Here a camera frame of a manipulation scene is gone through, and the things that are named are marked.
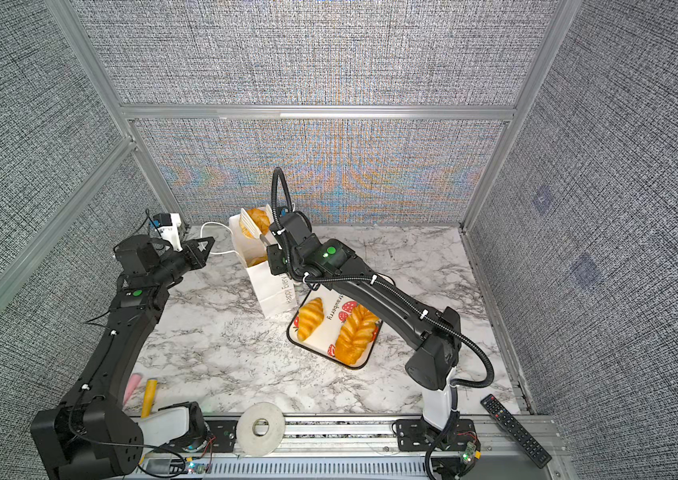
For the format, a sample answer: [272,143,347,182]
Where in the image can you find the aluminium front rail frame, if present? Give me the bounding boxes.
[122,413,580,480]

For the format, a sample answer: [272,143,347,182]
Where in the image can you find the small circuit board right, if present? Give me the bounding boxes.
[455,440,481,477]

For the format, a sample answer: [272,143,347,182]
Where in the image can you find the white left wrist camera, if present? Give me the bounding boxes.
[150,213,183,251]

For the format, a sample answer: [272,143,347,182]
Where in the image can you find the black tv remote control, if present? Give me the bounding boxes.
[480,394,552,469]

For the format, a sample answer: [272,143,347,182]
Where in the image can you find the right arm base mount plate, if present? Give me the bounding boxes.
[392,418,481,454]

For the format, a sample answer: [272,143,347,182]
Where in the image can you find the white paper gift bag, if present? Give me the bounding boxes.
[227,213,296,318]

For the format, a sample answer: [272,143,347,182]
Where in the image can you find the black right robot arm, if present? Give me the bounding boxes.
[267,167,495,447]

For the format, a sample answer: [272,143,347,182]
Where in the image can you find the purple plastic fork toy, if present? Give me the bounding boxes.
[122,373,143,406]

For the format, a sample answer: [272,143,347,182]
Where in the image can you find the white tape roll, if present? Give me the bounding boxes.
[236,402,286,457]

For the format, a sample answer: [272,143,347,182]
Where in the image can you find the small croissant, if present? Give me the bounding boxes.
[247,255,268,268]

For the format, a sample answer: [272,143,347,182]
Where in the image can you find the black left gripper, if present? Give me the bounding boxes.
[153,236,215,289]

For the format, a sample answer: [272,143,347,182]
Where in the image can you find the croissant left of tray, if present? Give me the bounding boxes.
[297,297,325,341]

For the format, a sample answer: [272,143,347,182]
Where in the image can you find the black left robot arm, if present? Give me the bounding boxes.
[30,234,215,479]

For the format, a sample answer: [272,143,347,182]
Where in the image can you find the white rectangular black-rimmed tray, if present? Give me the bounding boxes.
[286,287,383,370]

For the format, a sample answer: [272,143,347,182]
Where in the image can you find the yellow plastic scoop toy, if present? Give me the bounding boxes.
[140,378,158,418]

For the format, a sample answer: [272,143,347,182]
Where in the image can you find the small green circuit board left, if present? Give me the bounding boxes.
[182,457,211,476]

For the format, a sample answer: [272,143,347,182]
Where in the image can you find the round bun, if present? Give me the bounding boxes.
[241,208,270,238]

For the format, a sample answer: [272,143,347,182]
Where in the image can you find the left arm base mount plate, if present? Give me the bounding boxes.
[174,419,238,456]

